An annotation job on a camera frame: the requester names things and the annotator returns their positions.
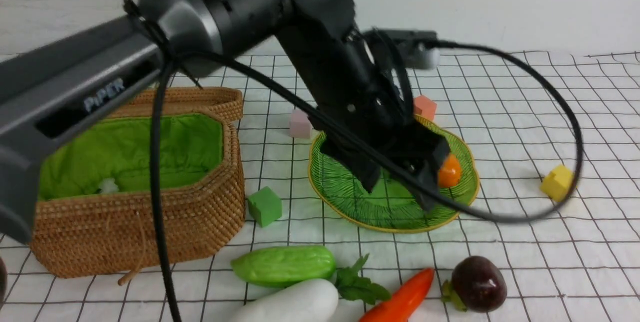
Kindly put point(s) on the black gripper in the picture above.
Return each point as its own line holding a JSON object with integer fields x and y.
{"x": 376, "y": 105}

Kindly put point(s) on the orange yellow toy mango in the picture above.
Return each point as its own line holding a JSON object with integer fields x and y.
{"x": 450, "y": 173}

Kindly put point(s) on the orange toy carrot with leaves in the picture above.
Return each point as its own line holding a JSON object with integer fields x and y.
{"x": 398, "y": 306}

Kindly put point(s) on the white toy radish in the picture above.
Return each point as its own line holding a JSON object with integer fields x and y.
{"x": 310, "y": 300}

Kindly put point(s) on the green toy cucumber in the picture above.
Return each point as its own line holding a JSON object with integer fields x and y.
{"x": 283, "y": 266}

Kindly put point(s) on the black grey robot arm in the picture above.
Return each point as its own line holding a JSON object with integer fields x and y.
{"x": 52, "y": 94}

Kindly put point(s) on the green glass leaf plate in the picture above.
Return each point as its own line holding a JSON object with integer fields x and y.
{"x": 390, "y": 207}

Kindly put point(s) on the orange foam cube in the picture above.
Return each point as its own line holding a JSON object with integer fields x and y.
{"x": 425, "y": 107}

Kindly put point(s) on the pink foam cube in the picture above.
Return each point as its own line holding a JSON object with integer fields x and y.
{"x": 300, "y": 126}

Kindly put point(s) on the green foam cube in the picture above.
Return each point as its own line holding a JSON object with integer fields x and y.
{"x": 265, "y": 206}

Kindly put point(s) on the dark purple toy mangosteen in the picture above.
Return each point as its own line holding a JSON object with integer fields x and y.
{"x": 475, "y": 285}

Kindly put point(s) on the white checkered tablecloth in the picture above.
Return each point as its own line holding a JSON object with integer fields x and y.
{"x": 582, "y": 264}

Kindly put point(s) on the yellow foam cube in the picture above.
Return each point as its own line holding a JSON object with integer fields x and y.
{"x": 556, "y": 183}

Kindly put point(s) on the woven rattan basket green lining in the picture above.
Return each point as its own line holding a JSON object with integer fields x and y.
{"x": 94, "y": 213}

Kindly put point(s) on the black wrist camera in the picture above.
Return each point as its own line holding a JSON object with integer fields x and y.
{"x": 411, "y": 44}

